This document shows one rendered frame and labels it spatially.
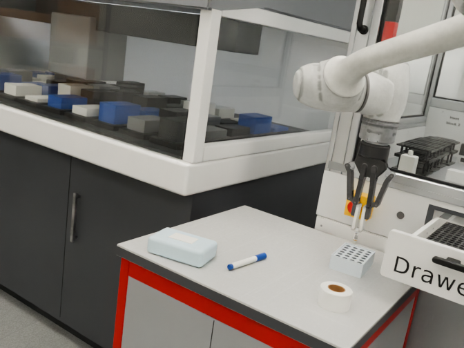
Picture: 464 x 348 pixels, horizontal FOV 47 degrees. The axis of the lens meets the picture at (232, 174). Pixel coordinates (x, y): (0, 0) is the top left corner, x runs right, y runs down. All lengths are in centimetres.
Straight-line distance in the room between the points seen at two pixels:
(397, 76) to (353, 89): 14
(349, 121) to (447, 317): 61
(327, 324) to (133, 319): 51
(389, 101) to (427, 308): 63
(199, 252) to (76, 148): 86
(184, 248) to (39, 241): 119
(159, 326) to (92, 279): 84
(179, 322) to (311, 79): 64
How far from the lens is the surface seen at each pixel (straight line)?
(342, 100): 125
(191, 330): 127
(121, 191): 193
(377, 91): 131
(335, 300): 117
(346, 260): 137
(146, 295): 134
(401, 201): 158
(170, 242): 128
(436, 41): 113
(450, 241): 137
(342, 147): 162
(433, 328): 165
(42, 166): 227
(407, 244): 123
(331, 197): 165
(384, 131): 134
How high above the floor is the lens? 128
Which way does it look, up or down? 14 degrees down
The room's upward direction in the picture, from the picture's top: 8 degrees clockwise
